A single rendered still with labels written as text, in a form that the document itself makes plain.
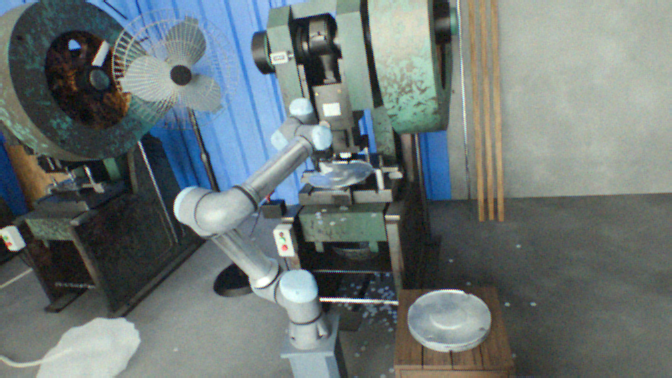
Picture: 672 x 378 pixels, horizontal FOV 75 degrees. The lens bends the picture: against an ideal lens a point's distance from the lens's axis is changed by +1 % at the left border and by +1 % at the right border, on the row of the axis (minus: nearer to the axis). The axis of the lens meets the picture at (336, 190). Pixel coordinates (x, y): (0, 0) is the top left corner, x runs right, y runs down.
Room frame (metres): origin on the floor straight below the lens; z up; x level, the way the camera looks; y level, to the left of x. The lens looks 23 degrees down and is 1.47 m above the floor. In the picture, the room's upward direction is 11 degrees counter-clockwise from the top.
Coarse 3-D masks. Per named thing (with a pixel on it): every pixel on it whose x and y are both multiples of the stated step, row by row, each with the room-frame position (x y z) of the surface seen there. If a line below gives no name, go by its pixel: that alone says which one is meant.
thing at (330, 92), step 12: (324, 84) 1.87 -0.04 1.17; (336, 84) 1.82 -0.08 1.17; (324, 96) 1.84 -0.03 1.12; (336, 96) 1.83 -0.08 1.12; (324, 108) 1.85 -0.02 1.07; (336, 108) 1.83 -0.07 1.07; (324, 120) 1.85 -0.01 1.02; (336, 120) 1.83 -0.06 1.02; (336, 132) 1.80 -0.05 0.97; (348, 132) 1.82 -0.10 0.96; (360, 132) 1.92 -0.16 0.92; (336, 144) 1.81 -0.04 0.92; (348, 144) 1.81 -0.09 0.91
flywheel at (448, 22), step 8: (432, 0) 2.03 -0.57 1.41; (448, 0) 1.75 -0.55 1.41; (440, 8) 1.69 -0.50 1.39; (448, 8) 1.69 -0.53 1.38; (456, 8) 1.74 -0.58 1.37; (440, 16) 1.68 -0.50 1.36; (448, 16) 1.67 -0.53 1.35; (456, 16) 1.70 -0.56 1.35; (440, 24) 1.67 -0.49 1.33; (448, 24) 1.66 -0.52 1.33; (456, 24) 1.68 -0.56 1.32; (440, 32) 1.68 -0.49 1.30; (448, 32) 1.67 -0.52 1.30; (456, 32) 1.70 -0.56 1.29; (440, 40) 1.70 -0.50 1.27; (448, 40) 1.69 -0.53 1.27; (440, 48) 2.02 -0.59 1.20; (440, 56) 1.99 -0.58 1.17; (440, 64) 1.97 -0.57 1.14; (440, 72) 1.95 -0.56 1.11; (440, 80) 1.91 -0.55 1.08
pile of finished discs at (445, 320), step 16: (416, 304) 1.34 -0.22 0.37; (432, 304) 1.31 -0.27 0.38; (448, 304) 1.29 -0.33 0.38; (464, 304) 1.28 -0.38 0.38; (480, 304) 1.26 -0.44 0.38; (416, 320) 1.24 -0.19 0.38; (432, 320) 1.22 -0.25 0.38; (448, 320) 1.20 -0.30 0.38; (464, 320) 1.19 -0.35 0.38; (480, 320) 1.18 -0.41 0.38; (416, 336) 1.17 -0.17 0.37; (432, 336) 1.15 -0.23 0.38; (448, 336) 1.14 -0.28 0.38; (464, 336) 1.12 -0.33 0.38; (480, 336) 1.10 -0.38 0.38
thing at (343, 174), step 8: (352, 160) 1.92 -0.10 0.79; (336, 168) 1.88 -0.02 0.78; (344, 168) 1.84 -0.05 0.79; (352, 168) 1.84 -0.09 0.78; (360, 168) 1.82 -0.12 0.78; (368, 168) 1.80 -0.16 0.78; (312, 176) 1.84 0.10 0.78; (320, 176) 1.82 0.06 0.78; (328, 176) 1.78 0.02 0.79; (336, 176) 1.76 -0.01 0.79; (344, 176) 1.74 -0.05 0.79; (352, 176) 1.74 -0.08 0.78; (360, 176) 1.72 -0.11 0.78; (312, 184) 1.73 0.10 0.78; (320, 184) 1.72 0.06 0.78; (328, 184) 1.70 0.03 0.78; (336, 184) 1.69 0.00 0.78; (344, 184) 1.66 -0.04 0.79
